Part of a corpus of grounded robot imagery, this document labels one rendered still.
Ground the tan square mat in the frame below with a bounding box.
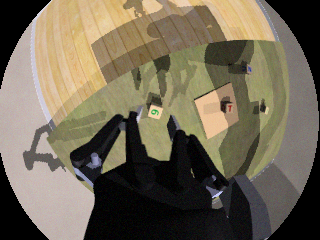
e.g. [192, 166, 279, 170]
[194, 82, 239, 139]

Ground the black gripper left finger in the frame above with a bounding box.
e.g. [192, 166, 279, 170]
[70, 105, 156, 191]

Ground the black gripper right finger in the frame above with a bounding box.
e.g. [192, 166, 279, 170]
[167, 115, 229, 200]

